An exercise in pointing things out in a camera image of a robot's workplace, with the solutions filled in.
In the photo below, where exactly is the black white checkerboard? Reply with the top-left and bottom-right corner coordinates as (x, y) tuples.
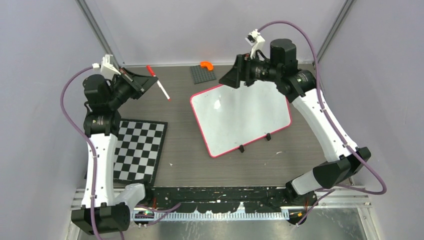
(113, 118), (168, 186)

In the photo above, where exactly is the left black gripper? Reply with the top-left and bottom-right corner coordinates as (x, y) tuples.
(108, 67), (158, 108)

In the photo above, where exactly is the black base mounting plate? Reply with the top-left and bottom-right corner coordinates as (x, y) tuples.
(137, 186), (317, 214)

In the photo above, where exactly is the pink framed whiteboard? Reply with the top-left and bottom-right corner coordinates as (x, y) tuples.
(189, 81), (292, 158)

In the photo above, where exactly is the orange curved plastic piece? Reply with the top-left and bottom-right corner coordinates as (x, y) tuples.
(199, 61), (214, 71)

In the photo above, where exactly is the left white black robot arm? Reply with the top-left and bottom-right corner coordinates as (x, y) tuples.
(62, 68), (158, 240)

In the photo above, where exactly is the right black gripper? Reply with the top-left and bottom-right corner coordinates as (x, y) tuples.
(218, 51), (280, 89)

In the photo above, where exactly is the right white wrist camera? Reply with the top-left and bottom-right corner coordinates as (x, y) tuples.
(245, 29), (266, 59)

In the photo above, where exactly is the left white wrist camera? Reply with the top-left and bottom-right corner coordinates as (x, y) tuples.
(91, 54), (121, 80)

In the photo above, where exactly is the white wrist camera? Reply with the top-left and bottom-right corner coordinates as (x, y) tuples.
(245, 29), (266, 59)
(91, 54), (121, 80)

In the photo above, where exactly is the grey studded baseplate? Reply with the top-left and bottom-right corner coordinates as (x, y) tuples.
(189, 65), (217, 84)

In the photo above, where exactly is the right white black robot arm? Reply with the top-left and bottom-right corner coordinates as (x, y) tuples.
(219, 38), (371, 205)

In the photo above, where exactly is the red capped white marker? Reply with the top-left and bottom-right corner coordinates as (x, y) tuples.
(146, 65), (171, 102)

